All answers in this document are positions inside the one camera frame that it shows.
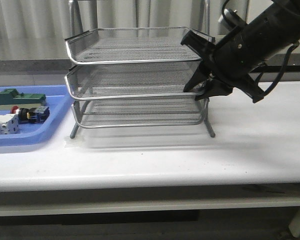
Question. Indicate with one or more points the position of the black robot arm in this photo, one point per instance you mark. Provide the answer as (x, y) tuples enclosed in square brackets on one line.
[(281, 24)]

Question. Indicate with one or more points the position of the white circuit breaker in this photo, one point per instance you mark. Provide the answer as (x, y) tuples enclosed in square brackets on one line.
[(9, 124)]

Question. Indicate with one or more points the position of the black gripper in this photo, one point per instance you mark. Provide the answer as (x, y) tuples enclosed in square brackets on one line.
[(227, 64)]

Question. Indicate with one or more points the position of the blue plastic tray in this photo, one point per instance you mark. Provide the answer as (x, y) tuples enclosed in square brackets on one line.
[(57, 99)]

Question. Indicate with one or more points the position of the silver mesh tray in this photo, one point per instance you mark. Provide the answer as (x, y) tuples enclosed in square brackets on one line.
[(130, 45), (129, 80), (139, 112)]

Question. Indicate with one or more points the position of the red emergency stop push button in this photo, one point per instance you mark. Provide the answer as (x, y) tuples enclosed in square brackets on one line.
[(35, 115)]

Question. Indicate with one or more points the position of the green and beige relay module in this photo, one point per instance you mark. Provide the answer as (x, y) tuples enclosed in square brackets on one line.
[(10, 97)]

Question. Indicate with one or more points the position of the silver metal rack frame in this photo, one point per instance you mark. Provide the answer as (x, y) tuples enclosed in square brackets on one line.
[(76, 28)]

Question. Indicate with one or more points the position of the grey stone back counter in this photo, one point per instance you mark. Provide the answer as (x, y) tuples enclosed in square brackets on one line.
[(62, 65)]

